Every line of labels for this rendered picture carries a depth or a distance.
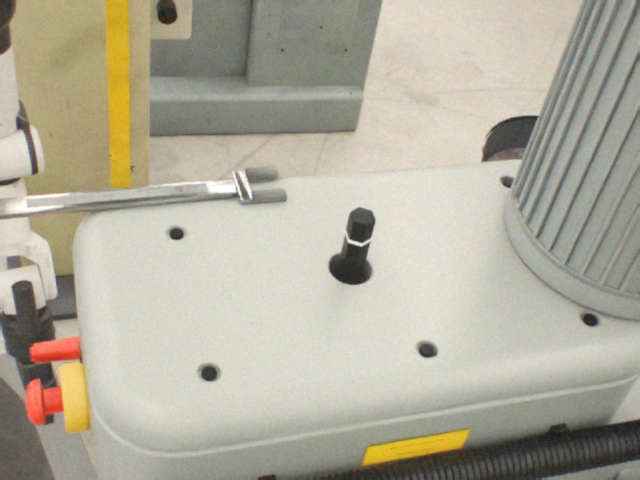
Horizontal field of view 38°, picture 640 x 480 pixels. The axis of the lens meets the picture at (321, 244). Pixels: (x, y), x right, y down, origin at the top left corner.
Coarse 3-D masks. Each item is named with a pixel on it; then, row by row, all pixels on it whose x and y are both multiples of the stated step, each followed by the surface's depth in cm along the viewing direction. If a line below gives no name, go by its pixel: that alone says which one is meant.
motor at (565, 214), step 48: (624, 0) 63; (576, 48) 70; (624, 48) 64; (576, 96) 69; (624, 96) 65; (528, 144) 79; (576, 144) 70; (624, 144) 67; (528, 192) 78; (576, 192) 72; (624, 192) 69; (528, 240) 78; (576, 240) 74; (624, 240) 71; (576, 288) 76; (624, 288) 74
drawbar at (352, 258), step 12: (360, 216) 73; (372, 216) 73; (348, 228) 73; (360, 228) 72; (372, 228) 73; (360, 240) 73; (348, 252) 74; (360, 252) 74; (348, 264) 75; (360, 264) 75; (336, 276) 78; (348, 276) 76; (360, 276) 77
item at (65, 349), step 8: (40, 344) 89; (48, 344) 89; (56, 344) 89; (64, 344) 89; (72, 344) 89; (32, 352) 89; (40, 352) 89; (48, 352) 89; (56, 352) 89; (64, 352) 89; (72, 352) 89; (40, 360) 89; (48, 360) 89; (56, 360) 89; (64, 360) 90
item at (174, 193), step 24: (264, 168) 83; (96, 192) 78; (120, 192) 78; (144, 192) 79; (168, 192) 79; (192, 192) 80; (216, 192) 80; (240, 192) 80; (264, 192) 81; (0, 216) 75; (24, 216) 76
